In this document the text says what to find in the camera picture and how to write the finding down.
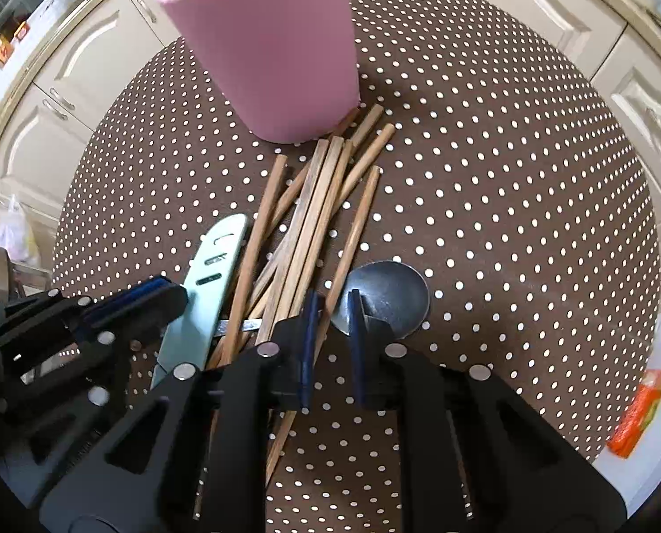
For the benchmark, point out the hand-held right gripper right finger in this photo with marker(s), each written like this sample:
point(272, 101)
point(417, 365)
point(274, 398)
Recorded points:
point(355, 344)

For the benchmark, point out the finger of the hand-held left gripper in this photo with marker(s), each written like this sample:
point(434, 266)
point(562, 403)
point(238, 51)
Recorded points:
point(136, 300)
point(91, 366)

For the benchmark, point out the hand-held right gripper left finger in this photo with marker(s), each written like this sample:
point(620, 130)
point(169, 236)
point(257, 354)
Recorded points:
point(306, 344)

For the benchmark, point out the metal spoon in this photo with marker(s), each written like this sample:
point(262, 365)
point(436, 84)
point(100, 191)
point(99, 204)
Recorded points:
point(391, 294)

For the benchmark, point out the teal slotted spatula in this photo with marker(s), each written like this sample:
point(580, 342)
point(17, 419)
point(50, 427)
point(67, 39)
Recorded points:
point(208, 288)

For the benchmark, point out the pile of wooden chopsticks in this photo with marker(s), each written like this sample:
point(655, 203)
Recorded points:
point(308, 205)

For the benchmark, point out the pink plastic cup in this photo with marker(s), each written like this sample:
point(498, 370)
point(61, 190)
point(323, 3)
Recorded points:
point(275, 55)

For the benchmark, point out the brown wooden chair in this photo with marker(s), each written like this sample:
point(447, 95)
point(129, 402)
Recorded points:
point(8, 277)

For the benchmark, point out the white plastic bag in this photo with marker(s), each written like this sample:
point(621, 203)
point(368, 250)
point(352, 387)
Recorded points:
point(8, 230)

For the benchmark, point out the brown polka-dot tablecloth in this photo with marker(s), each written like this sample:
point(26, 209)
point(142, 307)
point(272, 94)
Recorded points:
point(502, 177)

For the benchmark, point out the orange box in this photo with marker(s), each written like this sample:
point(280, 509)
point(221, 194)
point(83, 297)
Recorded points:
point(8, 44)

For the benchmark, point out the orange snack packet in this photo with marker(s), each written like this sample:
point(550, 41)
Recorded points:
point(638, 416)

